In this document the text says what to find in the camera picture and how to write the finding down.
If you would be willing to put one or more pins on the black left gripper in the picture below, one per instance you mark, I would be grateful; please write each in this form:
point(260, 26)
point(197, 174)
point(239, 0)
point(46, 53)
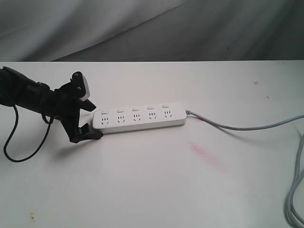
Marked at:
point(68, 113)

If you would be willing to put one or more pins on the white five-outlet power strip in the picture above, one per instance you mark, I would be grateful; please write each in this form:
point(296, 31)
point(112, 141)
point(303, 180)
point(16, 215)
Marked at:
point(135, 118)

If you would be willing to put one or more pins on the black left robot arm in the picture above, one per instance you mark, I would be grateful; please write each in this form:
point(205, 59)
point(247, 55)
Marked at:
point(16, 88)

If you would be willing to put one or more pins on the grey backdrop cloth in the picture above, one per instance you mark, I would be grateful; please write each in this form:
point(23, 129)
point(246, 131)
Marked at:
point(151, 30)

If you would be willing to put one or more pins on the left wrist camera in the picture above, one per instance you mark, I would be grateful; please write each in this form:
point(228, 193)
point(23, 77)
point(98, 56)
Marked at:
point(80, 86)

